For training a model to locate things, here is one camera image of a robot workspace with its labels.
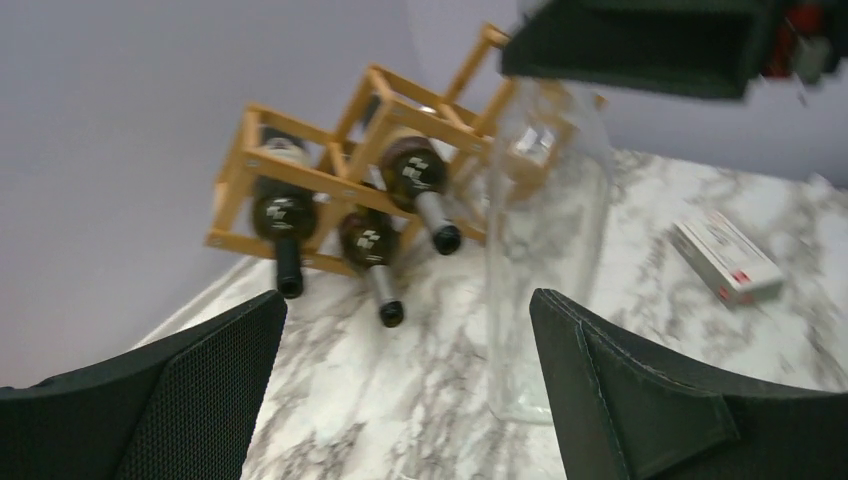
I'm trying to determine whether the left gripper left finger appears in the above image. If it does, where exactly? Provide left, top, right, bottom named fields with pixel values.
left=1, top=291, right=287, bottom=479

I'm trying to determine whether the wooden wine rack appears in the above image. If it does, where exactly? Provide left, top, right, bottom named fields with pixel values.
left=205, top=23, right=577, bottom=275

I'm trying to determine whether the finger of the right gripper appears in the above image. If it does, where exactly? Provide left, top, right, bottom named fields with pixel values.
left=500, top=0, right=782, bottom=100

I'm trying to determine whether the small white cardboard box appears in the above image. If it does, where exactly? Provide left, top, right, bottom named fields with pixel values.
left=670, top=210, right=785, bottom=310

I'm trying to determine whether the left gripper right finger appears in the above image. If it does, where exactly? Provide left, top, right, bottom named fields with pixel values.
left=529, top=289, right=847, bottom=480

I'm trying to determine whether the clear square glass bottle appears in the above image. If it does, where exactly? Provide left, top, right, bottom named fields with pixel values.
left=485, top=79, right=614, bottom=424

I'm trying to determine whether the green wine bottle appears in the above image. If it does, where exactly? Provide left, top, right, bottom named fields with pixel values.
left=378, top=127, right=462, bottom=255
left=251, top=126, right=317, bottom=299
left=337, top=205, right=405, bottom=328

